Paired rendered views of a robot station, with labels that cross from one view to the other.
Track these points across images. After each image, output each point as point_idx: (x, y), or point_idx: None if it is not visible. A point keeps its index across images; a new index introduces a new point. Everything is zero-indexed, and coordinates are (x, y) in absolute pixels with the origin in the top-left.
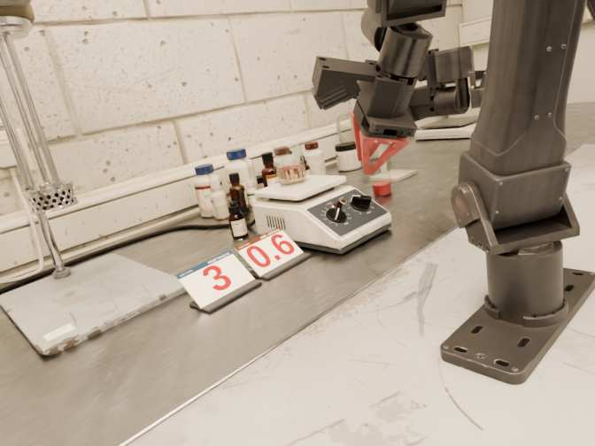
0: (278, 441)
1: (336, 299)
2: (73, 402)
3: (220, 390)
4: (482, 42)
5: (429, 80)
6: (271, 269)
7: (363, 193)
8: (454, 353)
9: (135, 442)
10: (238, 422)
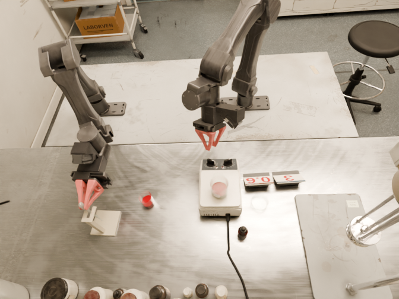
0: (310, 117)
1: (263, 142)
2: (347, 161)
3: (313, 136)
4: None
5: (97, 153)
6: (263, 176)
7: (148, 217)
8: (269, 105)
9: (335, 136)
10: (313, 125)
